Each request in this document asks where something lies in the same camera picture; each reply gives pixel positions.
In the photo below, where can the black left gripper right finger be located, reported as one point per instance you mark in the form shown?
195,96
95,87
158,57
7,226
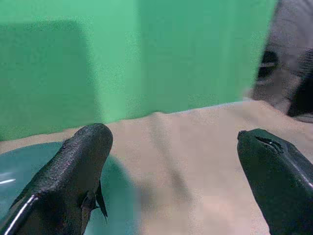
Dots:
276,178

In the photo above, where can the beige tablecloth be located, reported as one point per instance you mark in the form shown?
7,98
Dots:
185,171

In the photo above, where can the teal round plate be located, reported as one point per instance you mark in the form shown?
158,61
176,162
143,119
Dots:
14,169

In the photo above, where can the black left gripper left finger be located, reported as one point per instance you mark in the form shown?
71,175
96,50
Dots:
66,176

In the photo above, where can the dark grey chair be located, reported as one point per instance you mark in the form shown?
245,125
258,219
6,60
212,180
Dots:
286,58

